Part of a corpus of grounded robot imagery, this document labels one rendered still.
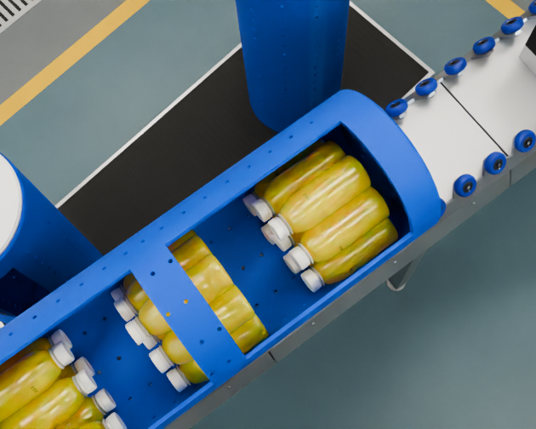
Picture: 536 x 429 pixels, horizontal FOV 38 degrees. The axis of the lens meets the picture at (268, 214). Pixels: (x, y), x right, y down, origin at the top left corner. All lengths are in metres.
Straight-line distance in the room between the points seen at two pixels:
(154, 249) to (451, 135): 0.67
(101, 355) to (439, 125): 0.79
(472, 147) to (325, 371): 1.02
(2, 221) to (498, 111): 0.98
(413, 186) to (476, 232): 1.29
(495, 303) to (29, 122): 1.63
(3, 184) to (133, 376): 0.43
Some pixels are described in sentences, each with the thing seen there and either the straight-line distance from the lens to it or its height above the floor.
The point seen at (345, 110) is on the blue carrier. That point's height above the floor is 1.21.
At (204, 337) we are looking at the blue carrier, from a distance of 1.17.
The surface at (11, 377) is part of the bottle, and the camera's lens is 1.31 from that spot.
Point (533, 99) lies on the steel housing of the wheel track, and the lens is 1.65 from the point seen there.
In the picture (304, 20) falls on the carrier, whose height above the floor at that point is 0.80.
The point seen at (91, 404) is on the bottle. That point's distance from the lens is 1.38.
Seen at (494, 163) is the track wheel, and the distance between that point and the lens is 1.52.
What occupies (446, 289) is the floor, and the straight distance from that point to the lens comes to 2.44.
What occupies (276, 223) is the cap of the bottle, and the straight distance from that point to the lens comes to 1.25.
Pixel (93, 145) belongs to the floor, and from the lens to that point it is 2.64.
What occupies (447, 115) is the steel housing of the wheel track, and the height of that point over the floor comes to 0.93.
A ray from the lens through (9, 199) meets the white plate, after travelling 1.48.
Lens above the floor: 2.35
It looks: 72 degrees down
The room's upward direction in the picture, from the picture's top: 8 degrees counter-clockwise
